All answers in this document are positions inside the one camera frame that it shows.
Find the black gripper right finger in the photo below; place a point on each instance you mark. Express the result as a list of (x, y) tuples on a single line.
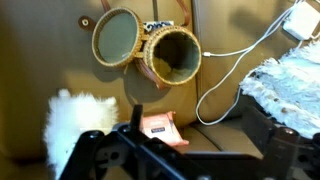
[(258, 125)]

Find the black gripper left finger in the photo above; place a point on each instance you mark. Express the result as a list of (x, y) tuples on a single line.
[(136, 116)]

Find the round wicker basket bag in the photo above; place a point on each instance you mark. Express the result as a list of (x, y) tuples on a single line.
[(116, 36)]

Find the brown leather couch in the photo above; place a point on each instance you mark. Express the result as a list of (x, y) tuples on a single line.
[(40, 50)]

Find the pink tissue packet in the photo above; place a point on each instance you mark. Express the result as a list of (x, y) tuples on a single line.
[(163, 126)]

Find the white shaggy pillow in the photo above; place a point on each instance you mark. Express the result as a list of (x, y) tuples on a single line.
[(290, 86)]

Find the white fluffy plush toy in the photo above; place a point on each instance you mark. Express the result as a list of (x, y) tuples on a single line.
[(73, 116)]

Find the white power adapter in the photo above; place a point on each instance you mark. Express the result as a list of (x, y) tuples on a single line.
[(301, 20)]

